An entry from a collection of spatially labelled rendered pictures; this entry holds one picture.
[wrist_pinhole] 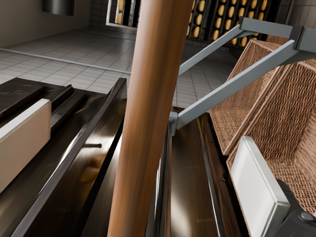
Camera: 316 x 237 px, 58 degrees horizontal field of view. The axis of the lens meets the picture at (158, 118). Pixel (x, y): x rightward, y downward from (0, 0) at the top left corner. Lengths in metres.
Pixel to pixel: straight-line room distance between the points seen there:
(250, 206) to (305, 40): 0.47
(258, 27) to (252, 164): 0.92
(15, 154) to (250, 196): 0.13
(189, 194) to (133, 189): 0.84
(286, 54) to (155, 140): 0.45
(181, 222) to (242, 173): 0.76
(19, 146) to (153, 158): 0.08
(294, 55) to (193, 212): 0.57
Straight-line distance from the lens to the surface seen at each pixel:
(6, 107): 1.58
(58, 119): 1.45
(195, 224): 0.93
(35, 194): 0.73
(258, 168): 0.17
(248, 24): 1.06
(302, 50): 0.61
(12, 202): 0.95
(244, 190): 0.18
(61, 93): 1.67
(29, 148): 0.18
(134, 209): 0.22
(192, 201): 1.01
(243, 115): 1.73
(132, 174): 0.20
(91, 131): 1.01
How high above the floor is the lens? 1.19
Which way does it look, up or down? 1 degrees down
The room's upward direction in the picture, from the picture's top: 80 degrees counter-clockwise
